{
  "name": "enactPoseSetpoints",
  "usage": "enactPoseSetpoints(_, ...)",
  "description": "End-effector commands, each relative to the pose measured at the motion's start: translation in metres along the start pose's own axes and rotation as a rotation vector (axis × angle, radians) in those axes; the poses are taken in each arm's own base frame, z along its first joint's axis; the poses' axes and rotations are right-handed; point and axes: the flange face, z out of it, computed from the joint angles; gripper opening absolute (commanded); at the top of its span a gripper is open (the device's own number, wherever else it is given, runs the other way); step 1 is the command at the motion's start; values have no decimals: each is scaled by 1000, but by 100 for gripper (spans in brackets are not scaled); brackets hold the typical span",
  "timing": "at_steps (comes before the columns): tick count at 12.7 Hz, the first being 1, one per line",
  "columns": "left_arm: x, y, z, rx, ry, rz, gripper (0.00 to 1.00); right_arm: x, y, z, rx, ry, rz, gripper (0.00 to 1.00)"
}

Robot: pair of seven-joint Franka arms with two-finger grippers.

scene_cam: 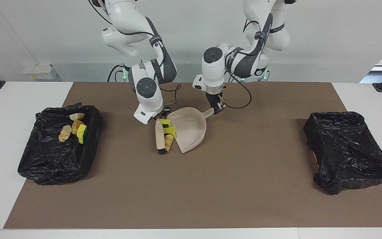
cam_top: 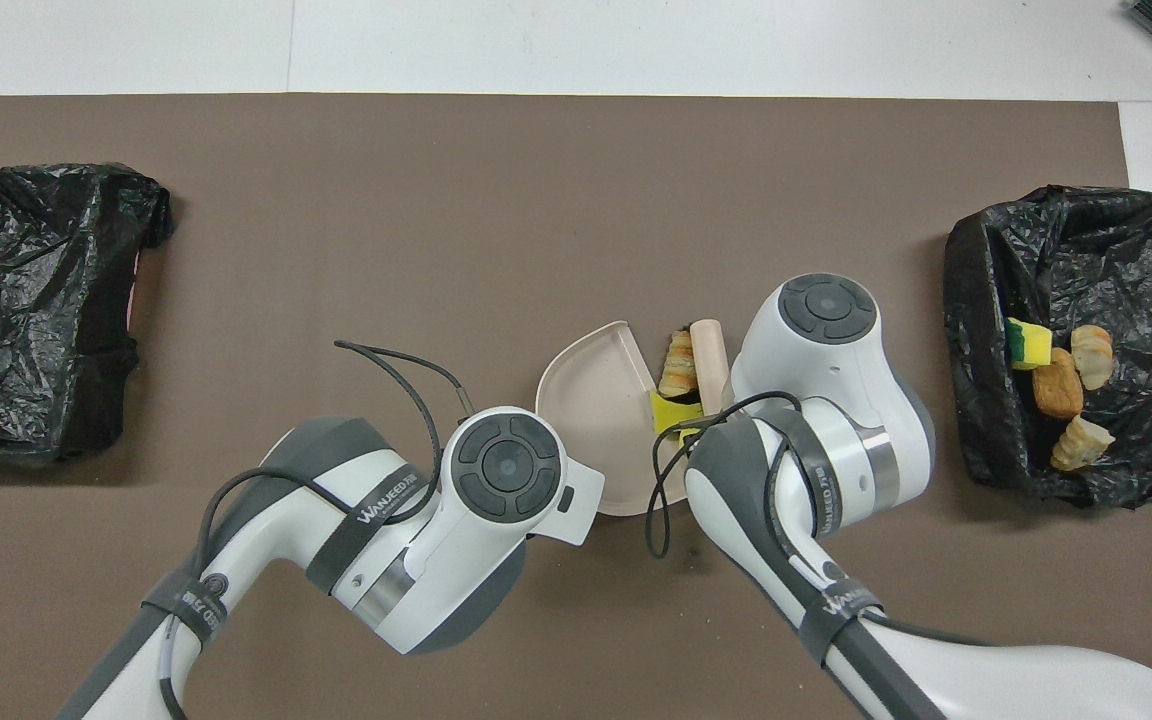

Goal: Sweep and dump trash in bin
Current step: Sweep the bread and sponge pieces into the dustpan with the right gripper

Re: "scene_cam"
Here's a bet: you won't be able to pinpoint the beige hand brush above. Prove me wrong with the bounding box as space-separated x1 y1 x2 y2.
155 118 167 155

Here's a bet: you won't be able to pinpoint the beige plastic dustpan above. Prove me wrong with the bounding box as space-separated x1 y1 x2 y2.
167 107 215 154

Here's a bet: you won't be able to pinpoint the yellow green scouring sponge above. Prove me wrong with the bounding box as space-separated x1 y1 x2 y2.
78 124 89 144

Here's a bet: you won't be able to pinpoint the brown oval bread roll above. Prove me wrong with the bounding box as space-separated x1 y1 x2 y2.
72 119 85 135

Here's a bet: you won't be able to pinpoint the pale flaky pastry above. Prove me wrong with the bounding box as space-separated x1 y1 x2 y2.
58 125 73 143

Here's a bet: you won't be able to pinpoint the black plastic bag lined bin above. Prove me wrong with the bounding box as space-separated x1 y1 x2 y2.
18 102 103 186
304 111 382 195

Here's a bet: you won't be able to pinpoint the brown table mat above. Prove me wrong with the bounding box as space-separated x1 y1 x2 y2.
3 82 382 229

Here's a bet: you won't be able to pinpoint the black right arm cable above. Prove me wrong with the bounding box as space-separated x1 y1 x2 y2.
90 0 182 107

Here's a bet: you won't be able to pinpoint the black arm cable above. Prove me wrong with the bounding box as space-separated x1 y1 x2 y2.
90 0 182 107
223 13 278 110

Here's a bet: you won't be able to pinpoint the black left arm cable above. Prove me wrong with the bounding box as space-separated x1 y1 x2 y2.
223 13 278 110

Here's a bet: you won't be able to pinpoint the white wall socket boxes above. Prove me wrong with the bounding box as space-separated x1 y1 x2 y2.
23 64 59 79

